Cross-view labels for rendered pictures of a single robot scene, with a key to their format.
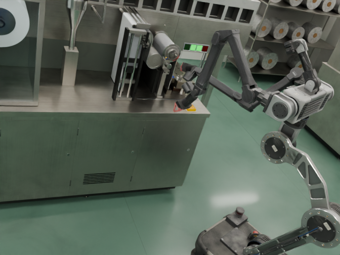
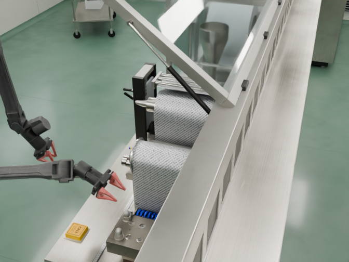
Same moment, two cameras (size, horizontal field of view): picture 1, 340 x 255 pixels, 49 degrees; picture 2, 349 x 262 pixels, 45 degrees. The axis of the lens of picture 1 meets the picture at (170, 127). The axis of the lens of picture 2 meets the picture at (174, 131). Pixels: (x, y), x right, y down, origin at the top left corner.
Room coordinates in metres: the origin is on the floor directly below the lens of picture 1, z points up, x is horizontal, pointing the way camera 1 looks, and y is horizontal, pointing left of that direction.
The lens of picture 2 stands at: (3.79, -0.59, 2.26)
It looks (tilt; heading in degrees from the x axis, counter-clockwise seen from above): 34 degrees down; 140
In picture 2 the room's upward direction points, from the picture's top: straight up
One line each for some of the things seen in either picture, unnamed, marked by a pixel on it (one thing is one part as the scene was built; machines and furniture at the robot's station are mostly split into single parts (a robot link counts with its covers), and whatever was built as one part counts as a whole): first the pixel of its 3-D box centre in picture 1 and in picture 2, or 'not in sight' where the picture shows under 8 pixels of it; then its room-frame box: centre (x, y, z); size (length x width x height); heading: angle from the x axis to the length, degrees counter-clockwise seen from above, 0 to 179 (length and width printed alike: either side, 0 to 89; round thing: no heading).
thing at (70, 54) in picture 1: (71, 46); not in sight; (2.41, 0.82, 1.18); 0.14 x 0.14 x 0.57
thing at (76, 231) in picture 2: (189, 108); (76, 231); (2.57, -0.11, 0.91); 0.07 x 0.07 x 0.02; 31
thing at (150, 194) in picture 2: (168, 63); (162, 198); (2.82, 0.16, 1.11); 0.23 x 0.01 x 0.18; 31
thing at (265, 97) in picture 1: (266, 98); not in sight; (1.90, -0.46, 1.45); 0.09 x 0.08 x 0.12; 144
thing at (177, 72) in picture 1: (176, 74); (163, 244); (2.92, 0.08, 1.00); 0.40 x 0.16 x 0.06; 31
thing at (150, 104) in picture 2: not in sight; (155, 105); (2.54, 0.35, 1.33); 0.06 x 0.06 x 0.06; 31
